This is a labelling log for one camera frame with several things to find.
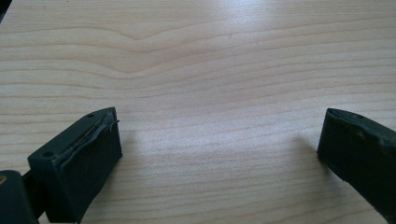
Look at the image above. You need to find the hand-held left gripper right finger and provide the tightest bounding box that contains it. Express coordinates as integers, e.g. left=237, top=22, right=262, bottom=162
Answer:
left=317, top=107, right=396, bottom=224

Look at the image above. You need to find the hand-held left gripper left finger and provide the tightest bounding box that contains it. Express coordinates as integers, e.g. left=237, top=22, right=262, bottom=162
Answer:
left=27, top=106, right=123, bottom=224

